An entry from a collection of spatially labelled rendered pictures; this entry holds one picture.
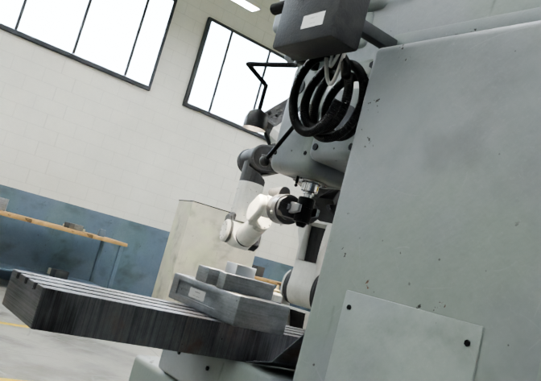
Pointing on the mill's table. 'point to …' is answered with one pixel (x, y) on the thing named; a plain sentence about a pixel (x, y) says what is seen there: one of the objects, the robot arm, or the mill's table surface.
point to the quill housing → (297, 143)
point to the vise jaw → (208, 275)
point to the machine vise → (233, 301)
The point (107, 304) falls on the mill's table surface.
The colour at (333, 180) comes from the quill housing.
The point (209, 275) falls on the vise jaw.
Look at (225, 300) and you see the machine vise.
